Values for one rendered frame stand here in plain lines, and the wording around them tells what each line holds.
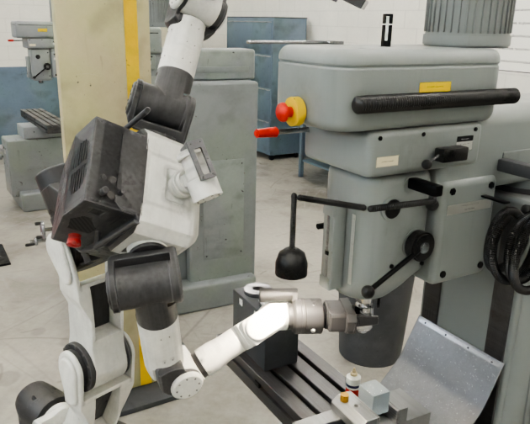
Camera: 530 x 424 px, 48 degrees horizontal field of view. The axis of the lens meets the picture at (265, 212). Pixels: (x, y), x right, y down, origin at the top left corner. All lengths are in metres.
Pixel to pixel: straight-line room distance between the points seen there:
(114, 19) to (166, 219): 1.70
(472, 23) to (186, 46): 0.66
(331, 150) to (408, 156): 0.17
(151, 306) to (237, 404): 2.11
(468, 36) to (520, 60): 4.96
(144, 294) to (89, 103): 1.73
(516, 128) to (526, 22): 4.86
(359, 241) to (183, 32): 0.65
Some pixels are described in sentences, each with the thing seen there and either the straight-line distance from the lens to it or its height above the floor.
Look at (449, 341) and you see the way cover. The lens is 1.87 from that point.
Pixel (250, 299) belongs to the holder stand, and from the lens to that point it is 1.90.
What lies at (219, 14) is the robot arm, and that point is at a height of 1.95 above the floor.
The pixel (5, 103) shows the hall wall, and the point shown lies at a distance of 10.19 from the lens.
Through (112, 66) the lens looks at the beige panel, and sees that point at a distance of 2.89.
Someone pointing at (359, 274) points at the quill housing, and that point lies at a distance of 1.39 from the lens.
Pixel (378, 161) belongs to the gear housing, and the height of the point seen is 1.67.
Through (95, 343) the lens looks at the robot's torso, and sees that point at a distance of 1.70.
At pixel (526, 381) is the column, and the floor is 1.03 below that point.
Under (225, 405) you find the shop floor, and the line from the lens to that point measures 3.34.
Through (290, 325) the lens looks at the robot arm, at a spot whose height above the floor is 1.23.
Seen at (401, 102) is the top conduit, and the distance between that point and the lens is 1.21.
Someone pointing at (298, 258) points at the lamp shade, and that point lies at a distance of 1.30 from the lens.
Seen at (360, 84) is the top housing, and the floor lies 1.83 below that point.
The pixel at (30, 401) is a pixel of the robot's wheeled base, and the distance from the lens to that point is 2.19.
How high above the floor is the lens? 1.93
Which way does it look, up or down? 18 degrees down
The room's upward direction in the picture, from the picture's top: 1 degrees clockwise
